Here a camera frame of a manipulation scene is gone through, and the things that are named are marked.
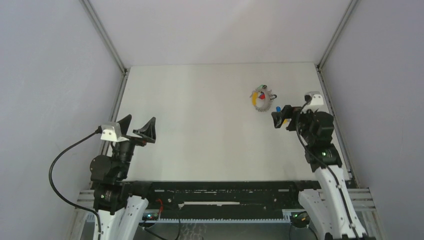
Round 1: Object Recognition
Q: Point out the left black camera cable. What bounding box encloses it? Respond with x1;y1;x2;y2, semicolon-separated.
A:
48;127;103;240

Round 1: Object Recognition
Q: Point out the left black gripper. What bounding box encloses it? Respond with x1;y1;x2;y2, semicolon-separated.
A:
112;114;156;178

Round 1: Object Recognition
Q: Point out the black camera cable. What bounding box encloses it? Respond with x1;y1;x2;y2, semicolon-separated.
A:
294;100;362;240
48;127;103;240

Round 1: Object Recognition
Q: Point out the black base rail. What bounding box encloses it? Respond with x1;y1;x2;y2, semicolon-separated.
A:
148;180;321;221

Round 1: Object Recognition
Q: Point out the right black camera cable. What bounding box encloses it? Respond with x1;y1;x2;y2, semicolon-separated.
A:
294;100;362;240

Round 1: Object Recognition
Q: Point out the metal key organizer ring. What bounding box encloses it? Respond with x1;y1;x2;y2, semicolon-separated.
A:
249;84;278;113

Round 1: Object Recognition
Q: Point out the left green circuit board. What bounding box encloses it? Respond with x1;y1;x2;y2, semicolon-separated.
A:
141;212;160;222

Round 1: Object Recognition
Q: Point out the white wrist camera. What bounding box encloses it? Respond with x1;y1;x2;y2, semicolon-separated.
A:
304;91;325;108
100;122;129;143

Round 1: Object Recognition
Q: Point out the white slotted cable duct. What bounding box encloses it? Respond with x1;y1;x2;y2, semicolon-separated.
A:
85;211;292;224

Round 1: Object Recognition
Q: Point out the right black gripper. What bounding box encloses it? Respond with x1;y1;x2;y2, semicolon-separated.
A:
272;104;318;144

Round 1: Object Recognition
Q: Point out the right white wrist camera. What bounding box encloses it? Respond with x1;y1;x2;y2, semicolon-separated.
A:
304;91;325;108

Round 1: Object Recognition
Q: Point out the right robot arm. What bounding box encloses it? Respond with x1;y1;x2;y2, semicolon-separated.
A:
271;105;371;240

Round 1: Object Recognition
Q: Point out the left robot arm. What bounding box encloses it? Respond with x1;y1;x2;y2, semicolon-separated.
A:
90;114;157;240

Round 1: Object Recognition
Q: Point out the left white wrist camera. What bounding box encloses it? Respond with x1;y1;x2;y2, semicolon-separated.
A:
100;122;129;143

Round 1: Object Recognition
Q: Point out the right green circuit board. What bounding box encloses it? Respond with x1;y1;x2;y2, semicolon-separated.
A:
290;211;311;229

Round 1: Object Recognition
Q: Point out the green circuit board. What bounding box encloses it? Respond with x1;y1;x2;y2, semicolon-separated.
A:
141;212;160;222
290;211;311;229

